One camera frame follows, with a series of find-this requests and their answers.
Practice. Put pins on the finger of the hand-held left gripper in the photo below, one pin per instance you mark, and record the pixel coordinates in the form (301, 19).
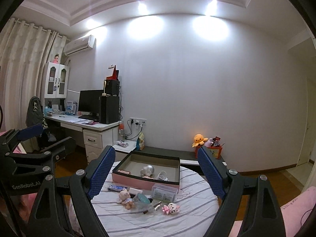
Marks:
(61, 147)
(29, 131)

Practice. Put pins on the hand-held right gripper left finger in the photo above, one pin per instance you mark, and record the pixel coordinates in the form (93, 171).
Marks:
(101, 174)

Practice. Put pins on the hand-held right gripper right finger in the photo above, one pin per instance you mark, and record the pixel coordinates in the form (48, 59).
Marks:
(211, 175)

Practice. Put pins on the pink doll figure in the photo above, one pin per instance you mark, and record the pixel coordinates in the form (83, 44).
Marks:
(124, 197)

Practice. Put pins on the white charger plug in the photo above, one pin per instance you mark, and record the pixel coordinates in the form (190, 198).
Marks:
(135, 191)

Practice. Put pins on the pink storage box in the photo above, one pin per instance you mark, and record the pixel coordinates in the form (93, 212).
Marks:
(145, 181)

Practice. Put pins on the teal round compact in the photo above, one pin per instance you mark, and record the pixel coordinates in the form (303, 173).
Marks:
(142, 200)

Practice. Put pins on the clear plastic box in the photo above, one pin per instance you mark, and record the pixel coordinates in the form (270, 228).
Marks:
(164, 192)

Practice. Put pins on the pink block toy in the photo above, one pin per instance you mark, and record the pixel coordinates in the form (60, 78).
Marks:
(170, 208)

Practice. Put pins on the black office chair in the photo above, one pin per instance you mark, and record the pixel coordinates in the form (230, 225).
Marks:
(47, 138)

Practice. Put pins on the grey patterned garment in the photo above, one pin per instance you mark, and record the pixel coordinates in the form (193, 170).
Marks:
(34, 111)

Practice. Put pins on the blue tube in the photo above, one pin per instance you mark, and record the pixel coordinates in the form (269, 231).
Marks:
(117, 188)

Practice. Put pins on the rose gold tube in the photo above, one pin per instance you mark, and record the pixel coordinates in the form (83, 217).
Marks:
(124, 171)

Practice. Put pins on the red printed storage box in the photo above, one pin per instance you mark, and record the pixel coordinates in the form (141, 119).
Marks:
(216, 152)

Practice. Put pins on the papers on desk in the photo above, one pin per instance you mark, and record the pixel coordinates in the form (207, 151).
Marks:
(74, 120)

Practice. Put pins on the pink plush toy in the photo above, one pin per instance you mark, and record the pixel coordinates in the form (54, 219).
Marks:
(209, 143)

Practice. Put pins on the white low cabinet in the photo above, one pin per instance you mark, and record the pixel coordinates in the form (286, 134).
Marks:
(124, 150)

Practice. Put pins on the bundle of pens and packets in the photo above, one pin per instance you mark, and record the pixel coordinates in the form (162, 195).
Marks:
(217, 142)

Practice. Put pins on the white desk with drawers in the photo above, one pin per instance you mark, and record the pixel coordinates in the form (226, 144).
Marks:
(98, 138)

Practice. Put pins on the pink packet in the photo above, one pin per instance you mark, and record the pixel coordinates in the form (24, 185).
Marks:
(122, 144)

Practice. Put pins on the orange octopus plush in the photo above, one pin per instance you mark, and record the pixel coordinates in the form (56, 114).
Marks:
(199, 140)

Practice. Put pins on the black keyboard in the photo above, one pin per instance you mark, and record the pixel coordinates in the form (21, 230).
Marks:
(87, 117)

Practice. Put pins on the blue white box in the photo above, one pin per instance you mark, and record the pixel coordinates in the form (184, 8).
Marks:
(71, 107)

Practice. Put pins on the orange capped bottle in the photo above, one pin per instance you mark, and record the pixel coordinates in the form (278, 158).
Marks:
(121, 133)

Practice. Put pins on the silver white figurine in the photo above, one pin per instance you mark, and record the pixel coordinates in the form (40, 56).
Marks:
(147, 170)

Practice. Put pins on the white cat-shaped cup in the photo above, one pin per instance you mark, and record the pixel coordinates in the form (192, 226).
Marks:
(162, 175)

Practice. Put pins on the blue yellow snack bag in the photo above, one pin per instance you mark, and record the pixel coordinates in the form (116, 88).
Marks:
(140, 142)

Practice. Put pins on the black computer monitor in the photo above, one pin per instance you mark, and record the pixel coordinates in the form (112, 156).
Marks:
(90, 101)

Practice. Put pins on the white hutch cabinet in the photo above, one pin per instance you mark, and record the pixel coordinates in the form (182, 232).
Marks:
(56, 79)

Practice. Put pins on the black computer tower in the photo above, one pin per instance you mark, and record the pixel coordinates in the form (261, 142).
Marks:
(108, 109)

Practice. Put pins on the beige curtains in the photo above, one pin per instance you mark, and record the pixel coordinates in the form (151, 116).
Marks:
(22, 66)

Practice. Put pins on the small beige ornament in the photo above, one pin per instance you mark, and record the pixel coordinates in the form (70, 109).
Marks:
(105, 88)

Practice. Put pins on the small pink doll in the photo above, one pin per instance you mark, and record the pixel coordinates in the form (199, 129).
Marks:
(56, 58)

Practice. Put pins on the black speaker box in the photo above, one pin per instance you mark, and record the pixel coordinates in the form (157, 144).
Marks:
(112, 87)

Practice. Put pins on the red pennant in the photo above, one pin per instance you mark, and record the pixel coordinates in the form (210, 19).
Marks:
(114, 73)

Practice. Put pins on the pink blanket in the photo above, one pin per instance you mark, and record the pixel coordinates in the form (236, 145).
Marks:
(296, 214)

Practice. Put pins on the white air conditioner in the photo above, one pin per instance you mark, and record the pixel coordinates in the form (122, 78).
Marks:
(79, 45)

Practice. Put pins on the white wall outlets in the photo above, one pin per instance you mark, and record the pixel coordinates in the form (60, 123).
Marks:
(138, 121)

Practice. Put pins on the white door frame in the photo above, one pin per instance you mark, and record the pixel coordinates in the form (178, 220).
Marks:
(300, 103)

